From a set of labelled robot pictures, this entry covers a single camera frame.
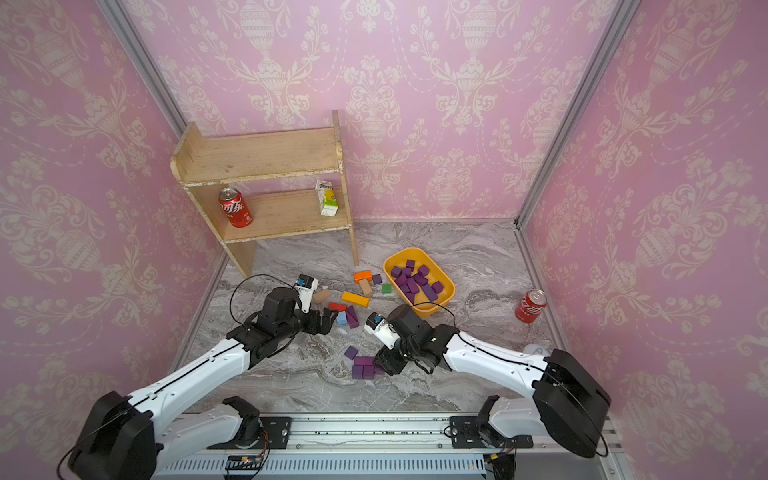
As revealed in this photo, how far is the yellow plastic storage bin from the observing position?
3.27 ft

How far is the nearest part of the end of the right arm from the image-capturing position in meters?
0.59

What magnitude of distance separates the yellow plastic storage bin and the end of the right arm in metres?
0.28

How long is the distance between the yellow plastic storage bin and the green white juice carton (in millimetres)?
252

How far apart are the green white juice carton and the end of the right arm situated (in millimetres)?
423

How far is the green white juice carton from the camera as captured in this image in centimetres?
92
